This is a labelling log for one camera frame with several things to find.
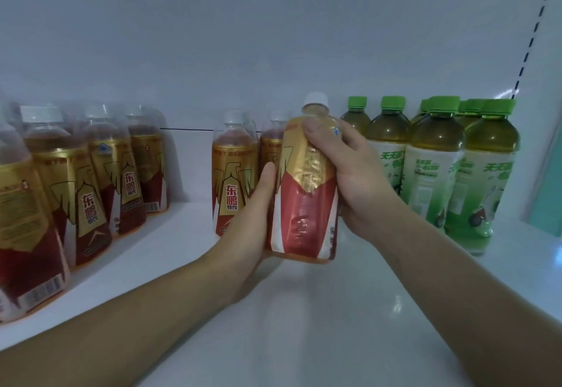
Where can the person's left hand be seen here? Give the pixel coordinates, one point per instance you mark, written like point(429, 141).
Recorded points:
point(246, 246)

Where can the person's right hand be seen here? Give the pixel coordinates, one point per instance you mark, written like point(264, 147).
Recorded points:
point(369, 185)

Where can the gold-red drink bottle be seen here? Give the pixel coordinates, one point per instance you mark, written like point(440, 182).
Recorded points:
point(303, 206)

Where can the row of green-capped bottles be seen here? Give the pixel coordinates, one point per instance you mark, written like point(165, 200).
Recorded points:
point(439, 163)

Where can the white metal shelf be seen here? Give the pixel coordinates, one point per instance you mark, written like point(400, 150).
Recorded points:
point(263, 39)

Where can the row of amber drink bottles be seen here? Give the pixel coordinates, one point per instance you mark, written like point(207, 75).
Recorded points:
point(70, 198)

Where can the person's left forearm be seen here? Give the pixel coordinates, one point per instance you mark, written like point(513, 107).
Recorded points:
point(114, 329)

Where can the person's right forearm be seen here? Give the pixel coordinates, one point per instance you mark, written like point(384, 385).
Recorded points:
point(474, 303)

